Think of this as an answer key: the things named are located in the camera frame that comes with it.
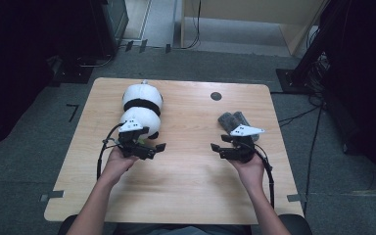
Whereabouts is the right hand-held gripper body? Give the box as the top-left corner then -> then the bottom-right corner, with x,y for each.
223,124 -> 265,164

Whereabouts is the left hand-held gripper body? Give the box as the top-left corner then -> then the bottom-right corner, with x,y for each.
117,118 -> 153,161

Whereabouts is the grey fluffy cloth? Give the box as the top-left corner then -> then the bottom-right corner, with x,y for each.
217,111 -> 260,142

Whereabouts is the panda plush toy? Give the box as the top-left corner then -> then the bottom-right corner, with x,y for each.
118,79 -> 165,141

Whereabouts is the person's right hand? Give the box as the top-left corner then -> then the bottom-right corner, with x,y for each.
233,153 -> 266,194

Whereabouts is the person's left hand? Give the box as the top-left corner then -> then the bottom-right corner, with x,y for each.
102,146 -> 140,186

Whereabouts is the person's lap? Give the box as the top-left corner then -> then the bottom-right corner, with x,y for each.
112,223 -> 253,235

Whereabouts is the black chair armrest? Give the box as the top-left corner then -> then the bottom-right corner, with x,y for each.
278,213 -> 313,235
58,214 -> 79,235

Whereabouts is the black metal stand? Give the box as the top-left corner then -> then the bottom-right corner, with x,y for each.
275,0 -> 342,96

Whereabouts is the light wooden cabinet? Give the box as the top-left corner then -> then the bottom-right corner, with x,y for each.
179,0 -> 327,57

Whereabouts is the left hand-held gripper cable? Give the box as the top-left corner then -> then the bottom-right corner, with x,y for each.
96,122 -> 125,180

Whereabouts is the hand-held gripper cable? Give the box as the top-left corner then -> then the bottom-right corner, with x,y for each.
253,143 -> 275,210
96,122 -> 125,180

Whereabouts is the right hand-held gripper cable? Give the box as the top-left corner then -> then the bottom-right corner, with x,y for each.
253,143 -> 275,210

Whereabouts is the short black floor cable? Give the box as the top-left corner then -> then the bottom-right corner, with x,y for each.
277,106 -> 321,128

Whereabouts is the long black floor cable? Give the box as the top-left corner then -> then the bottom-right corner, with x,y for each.
302,104 -> 324,216

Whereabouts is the black floor base plate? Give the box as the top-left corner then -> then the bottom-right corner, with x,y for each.
50,55 -> 94,87

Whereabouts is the black hanging cable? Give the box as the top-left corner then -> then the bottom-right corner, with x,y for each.
180,0 -> 202,51

